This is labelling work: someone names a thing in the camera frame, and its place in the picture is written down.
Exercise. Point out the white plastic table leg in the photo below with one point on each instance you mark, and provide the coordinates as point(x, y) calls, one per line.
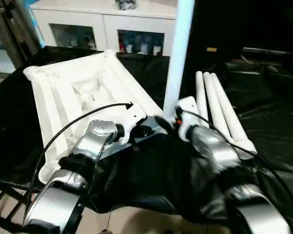
point(230, 114)
point(201, 97)
point(178, 61)
point(216, 104)

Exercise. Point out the white plastic table top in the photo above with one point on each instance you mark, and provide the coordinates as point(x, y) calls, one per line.
point(63, 80)

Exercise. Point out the black mat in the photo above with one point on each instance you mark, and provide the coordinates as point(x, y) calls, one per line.
point(149, 170)

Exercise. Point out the red bottle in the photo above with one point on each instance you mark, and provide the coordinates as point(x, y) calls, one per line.
point(122, 45)

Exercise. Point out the dark cabinet with gold label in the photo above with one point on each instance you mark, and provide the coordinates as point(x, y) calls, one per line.
point(212, 29)

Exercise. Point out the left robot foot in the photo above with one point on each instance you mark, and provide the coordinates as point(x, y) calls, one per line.
point(104, 231)

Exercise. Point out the white glass door cabinet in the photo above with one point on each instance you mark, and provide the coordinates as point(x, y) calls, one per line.
point(102, 19)

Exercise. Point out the blue white patterned jar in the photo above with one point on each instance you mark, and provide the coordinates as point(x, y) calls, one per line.
point(125, 4)

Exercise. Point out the metal framed glass door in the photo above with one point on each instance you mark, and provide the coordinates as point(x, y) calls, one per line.
point(5, 36)

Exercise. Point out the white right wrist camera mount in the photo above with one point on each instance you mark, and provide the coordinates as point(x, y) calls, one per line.
point(189, 114)

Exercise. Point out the black metal table frame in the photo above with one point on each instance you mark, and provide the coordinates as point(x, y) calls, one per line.
point(5, 204)

